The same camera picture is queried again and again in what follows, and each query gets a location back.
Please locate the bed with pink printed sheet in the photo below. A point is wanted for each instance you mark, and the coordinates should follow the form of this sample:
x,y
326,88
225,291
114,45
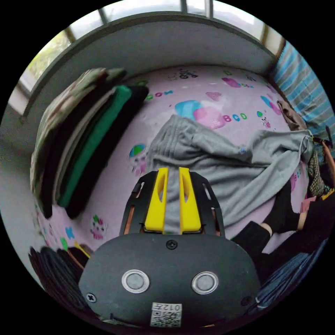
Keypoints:
x,y
115,185

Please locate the window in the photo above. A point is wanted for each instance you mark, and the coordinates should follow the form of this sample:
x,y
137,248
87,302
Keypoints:
x,y
146,8

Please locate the gray pants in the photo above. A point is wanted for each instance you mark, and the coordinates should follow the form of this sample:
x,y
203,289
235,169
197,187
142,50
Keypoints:
x,y
235,167

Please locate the blue striped curtain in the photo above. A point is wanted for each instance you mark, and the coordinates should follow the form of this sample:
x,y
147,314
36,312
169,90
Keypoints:
x,y
298,86

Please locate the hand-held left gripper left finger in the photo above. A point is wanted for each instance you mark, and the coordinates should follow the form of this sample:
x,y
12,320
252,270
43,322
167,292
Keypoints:
x,y
157,206

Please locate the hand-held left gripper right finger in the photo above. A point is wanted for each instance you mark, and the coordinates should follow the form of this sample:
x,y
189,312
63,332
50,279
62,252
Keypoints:
x,y
189,209

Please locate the brown garment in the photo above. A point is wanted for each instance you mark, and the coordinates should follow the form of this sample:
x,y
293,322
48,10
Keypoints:
x,y
289,115

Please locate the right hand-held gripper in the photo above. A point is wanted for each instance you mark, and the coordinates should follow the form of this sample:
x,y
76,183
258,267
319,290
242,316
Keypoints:
x,y
328,150

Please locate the checked garment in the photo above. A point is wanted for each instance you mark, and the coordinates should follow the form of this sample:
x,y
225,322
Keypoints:
x,y
315,174

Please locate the pile of dark clothes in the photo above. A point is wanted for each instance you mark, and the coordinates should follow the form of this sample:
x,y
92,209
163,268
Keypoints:
x,y
56,272

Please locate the blue denim garment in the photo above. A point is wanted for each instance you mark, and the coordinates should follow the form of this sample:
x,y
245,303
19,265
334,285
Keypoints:
x,y
288,282

